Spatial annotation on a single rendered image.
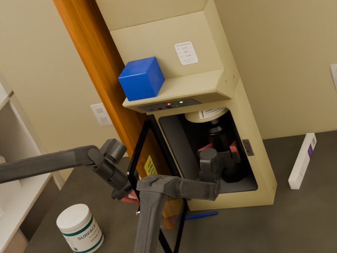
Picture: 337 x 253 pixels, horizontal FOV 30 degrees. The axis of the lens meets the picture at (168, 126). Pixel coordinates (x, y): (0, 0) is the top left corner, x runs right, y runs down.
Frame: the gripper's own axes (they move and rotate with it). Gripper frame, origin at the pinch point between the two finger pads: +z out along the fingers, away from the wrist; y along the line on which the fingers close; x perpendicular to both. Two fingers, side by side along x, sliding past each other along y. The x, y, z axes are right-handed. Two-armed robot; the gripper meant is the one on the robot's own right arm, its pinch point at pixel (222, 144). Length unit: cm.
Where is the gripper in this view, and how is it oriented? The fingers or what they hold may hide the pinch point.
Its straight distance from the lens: 224.5
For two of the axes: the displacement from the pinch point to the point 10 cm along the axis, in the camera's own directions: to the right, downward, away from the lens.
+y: -9.0, 1.3, 4.2
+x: 3.5, 8.0, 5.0
